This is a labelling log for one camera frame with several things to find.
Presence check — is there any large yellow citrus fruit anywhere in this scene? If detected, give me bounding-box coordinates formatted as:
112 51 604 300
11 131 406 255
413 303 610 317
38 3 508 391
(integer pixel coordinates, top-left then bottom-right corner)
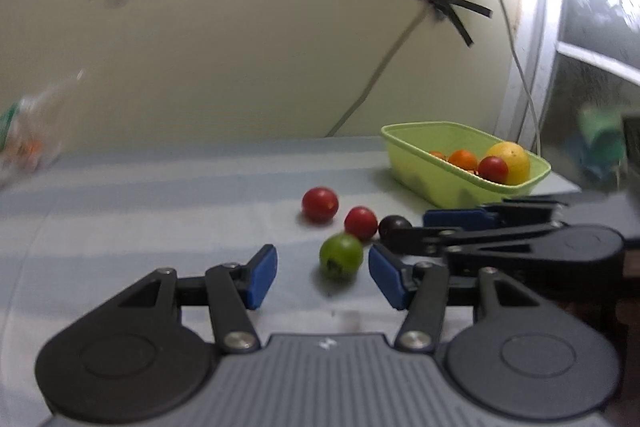
486 142 531 186

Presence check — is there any white cable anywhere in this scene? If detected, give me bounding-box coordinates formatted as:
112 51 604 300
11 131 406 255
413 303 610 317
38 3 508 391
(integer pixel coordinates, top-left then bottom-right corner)
470 0 545 156

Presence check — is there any red tomato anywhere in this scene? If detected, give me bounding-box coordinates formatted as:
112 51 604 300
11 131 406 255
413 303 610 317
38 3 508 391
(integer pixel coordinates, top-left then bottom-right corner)
344 206 379 242
477 156 509 182
301 187 340 224

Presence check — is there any black tape cross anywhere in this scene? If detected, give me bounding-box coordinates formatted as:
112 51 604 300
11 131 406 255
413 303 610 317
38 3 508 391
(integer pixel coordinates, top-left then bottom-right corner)
397 0 494 48

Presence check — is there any striped blue grey cloth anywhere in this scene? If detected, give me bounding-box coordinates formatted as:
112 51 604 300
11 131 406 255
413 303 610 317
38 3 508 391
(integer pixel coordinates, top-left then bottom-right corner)
0 136 585 360

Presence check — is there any large tangerine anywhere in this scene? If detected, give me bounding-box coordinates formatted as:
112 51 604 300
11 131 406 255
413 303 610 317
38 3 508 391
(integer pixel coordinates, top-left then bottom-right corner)
446 149 480 171

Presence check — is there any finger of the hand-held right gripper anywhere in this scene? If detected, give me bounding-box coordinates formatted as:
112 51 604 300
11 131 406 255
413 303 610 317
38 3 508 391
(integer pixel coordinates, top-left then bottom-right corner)
424 198 571 231
385 223 564 279

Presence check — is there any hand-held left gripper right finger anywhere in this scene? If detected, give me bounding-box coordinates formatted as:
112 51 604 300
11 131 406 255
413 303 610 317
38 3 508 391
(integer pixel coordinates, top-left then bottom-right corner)
369 244 551 352

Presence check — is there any green plastic basket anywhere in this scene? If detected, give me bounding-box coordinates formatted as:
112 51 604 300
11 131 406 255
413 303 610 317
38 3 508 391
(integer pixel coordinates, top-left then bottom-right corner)
381 122 552 210

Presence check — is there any white window frame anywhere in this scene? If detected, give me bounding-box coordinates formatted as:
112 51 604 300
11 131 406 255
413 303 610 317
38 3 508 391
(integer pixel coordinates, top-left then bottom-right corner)
492 0 640 228

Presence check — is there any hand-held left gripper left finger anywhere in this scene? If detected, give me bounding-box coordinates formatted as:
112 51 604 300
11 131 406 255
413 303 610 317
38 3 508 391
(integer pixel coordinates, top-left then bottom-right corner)
100 244 278 353

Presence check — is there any green tomato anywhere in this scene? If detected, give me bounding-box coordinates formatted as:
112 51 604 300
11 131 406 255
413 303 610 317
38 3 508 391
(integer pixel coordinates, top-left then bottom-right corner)
320 232 364 279

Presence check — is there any grey cable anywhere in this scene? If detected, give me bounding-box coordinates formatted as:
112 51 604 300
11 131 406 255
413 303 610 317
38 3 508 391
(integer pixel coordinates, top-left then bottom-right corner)
327 13 442 138

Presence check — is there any blurry green object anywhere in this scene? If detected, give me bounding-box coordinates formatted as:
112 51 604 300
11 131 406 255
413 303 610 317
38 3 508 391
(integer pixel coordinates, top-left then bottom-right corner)
577 107 627 178

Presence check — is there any clear plastic bag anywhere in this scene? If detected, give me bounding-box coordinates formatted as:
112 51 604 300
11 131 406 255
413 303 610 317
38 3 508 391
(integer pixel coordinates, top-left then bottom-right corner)
0 69 87 188

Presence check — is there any dark purple tomato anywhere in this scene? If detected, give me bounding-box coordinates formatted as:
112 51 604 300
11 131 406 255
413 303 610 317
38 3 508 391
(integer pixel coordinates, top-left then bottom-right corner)
378 215 413 249

